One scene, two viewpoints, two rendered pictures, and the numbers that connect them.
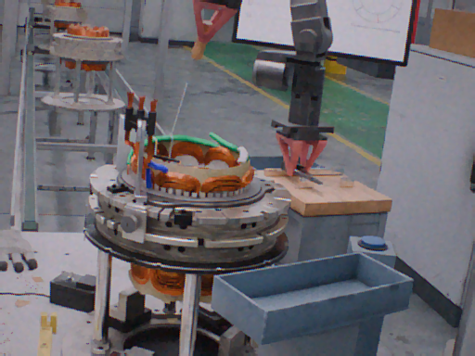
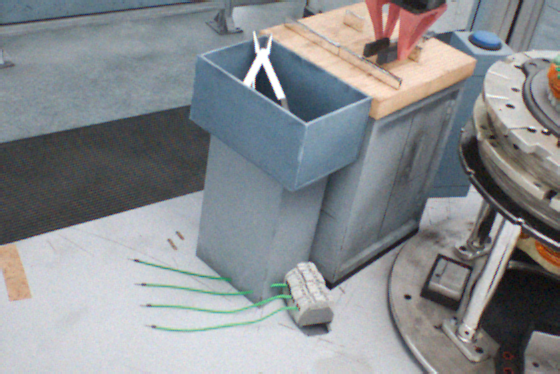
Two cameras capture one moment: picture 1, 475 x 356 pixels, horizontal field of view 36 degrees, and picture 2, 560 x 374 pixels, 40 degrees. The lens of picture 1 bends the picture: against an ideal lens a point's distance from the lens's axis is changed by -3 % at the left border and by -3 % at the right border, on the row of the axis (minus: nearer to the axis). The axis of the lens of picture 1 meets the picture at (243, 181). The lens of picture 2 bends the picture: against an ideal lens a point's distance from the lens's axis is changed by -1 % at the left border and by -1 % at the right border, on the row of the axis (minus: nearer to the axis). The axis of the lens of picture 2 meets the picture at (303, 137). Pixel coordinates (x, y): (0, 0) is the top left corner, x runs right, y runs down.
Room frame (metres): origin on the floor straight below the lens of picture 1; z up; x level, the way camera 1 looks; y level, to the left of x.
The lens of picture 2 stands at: (1.76, 0.62, 1.46)
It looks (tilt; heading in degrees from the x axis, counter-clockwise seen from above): 32 degrees down; 245
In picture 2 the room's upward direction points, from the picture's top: 12 degrees clockwise
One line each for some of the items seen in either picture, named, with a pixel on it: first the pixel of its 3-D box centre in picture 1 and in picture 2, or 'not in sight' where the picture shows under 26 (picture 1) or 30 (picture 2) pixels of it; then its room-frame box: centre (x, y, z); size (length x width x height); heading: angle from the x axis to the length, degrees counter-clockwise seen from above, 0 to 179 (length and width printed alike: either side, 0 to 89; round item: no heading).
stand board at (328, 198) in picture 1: (320, 190); (368, 54); (1.34, -0.14, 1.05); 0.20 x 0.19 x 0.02; 28
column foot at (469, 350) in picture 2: (169, 312); (465, 338); (1.26, 0.11, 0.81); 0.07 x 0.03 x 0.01; 102
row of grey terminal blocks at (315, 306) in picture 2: not in sight; (306, 293); (1.43, 0.00, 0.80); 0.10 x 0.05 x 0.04; 92
